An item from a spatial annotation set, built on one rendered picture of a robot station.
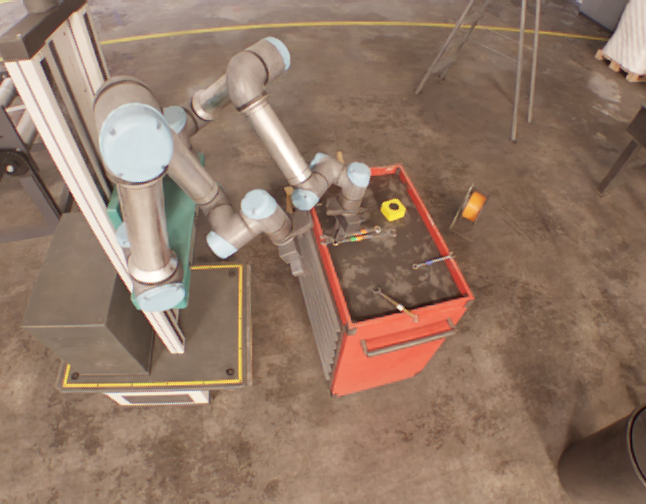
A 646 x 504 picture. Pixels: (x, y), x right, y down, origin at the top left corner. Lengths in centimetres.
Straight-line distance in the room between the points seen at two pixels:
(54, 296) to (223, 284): 85
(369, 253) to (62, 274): 120
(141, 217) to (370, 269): 88
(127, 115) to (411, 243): 116
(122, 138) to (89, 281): 105
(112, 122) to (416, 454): 195
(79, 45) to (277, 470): 187
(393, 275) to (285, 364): 99
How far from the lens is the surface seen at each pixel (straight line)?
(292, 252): 103
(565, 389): 265
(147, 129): 66
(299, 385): 216
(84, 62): 121
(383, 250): 148
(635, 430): 200
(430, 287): 143
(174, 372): 192
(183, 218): 135
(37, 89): 97
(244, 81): 108
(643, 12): 743
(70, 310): 161
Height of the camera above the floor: 205
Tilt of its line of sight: 51 degrees down
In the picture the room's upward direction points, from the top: 8 degrees clockwise
